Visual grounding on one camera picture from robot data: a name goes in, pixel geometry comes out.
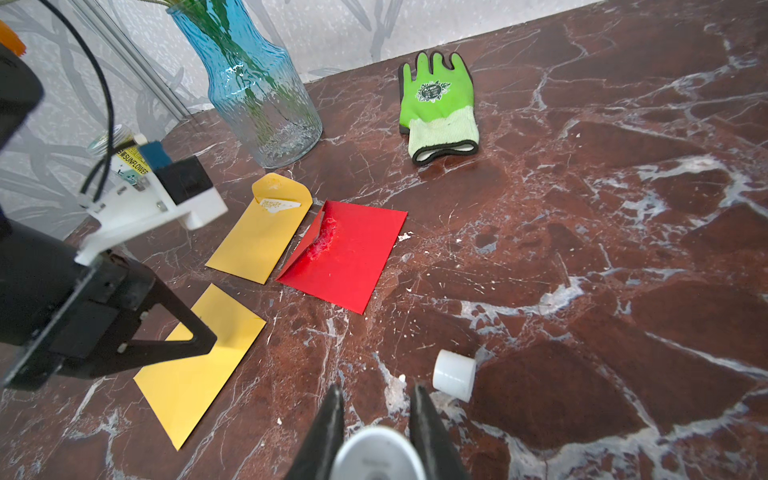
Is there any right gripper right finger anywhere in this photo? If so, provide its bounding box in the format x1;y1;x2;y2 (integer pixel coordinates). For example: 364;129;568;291
409;384;471;480

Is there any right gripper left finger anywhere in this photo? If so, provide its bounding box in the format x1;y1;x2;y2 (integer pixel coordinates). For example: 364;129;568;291
284;384;345;480

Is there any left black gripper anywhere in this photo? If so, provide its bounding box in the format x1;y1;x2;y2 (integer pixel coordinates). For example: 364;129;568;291
0;221;218;391

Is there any yellow envelope front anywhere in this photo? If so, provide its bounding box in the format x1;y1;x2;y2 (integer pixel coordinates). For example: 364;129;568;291
134;284;266;450

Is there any yellow envelope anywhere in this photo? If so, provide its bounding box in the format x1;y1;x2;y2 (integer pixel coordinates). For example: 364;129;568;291
206;173;313;284
134;284;266;450

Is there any white glue stick cap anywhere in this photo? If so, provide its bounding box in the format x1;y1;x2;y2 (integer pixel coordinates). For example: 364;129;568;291
432;350;477;402

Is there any red envelope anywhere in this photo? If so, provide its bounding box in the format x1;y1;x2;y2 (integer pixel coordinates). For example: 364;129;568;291
277;201;407;314

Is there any small tin can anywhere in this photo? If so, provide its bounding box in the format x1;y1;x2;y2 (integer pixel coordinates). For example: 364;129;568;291
110;124;151;188

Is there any blue glass vase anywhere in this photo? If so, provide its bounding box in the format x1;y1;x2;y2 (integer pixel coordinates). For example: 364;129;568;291
166;1;323;170

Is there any green work glove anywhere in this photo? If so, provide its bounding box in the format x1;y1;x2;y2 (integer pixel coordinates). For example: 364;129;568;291
398;51;480;167

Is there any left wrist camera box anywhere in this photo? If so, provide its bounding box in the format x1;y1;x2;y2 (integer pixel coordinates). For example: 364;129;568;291
75;135;228;266

